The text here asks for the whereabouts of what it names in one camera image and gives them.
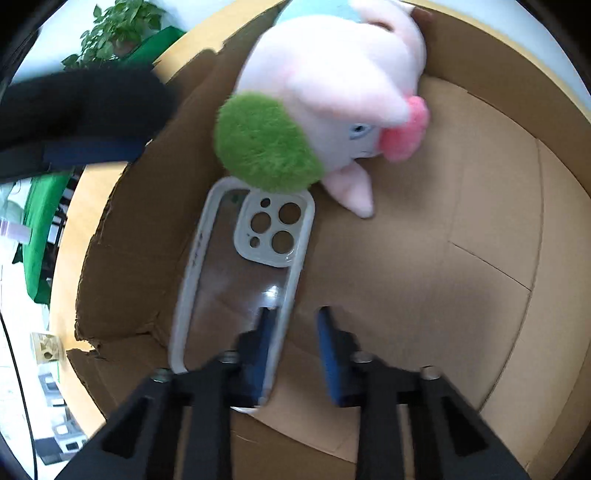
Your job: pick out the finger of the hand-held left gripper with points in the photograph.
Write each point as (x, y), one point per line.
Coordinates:
(92, 106)
(92, 152)

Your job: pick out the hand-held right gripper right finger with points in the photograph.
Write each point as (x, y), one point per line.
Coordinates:
(330, 364)

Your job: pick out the small wooden block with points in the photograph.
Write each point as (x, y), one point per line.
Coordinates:
(46, 348)

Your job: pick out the large potted green plant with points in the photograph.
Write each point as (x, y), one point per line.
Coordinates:
(115, 27)

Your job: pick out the clear white phone case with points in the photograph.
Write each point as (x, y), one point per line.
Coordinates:
(240, 286)

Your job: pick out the pink plush pig toy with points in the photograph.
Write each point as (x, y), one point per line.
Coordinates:
(323, 92)

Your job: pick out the green table cloth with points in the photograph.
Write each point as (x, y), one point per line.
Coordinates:
(41, 230)

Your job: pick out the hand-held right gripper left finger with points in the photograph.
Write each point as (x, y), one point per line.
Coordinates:
(258, 364)

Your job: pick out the pink white packet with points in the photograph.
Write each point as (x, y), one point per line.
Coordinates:
(11, 228)

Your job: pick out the brown cardboard box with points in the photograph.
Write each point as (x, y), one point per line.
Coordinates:
(415, 277)

